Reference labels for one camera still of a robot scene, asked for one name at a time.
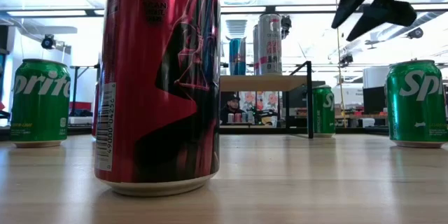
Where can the black legged table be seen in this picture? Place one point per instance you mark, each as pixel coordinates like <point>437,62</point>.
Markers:
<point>74,84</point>

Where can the wooden shelf black metal legs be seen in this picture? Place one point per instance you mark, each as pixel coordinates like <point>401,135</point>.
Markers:
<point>262,82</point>

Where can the black monitor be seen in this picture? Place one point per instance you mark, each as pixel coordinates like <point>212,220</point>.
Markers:
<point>374,99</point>

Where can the red black Darth Vader can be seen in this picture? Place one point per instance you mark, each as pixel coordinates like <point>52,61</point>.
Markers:
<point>157,112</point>

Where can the blue silver Red Bull can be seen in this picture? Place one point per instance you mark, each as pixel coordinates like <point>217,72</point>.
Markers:
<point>237,57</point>

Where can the person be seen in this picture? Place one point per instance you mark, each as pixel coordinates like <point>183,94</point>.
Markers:
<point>231,108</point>

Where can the floral printed poster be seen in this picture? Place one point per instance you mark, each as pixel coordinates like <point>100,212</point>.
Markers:
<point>259,101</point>

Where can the tall white slim can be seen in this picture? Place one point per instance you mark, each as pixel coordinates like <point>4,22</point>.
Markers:
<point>270,52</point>

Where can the green Sprite can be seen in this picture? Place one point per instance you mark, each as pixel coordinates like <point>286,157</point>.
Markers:
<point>416,112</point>
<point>323,119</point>
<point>40,112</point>

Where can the small silver can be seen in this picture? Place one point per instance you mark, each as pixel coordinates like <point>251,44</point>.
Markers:
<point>244,117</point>

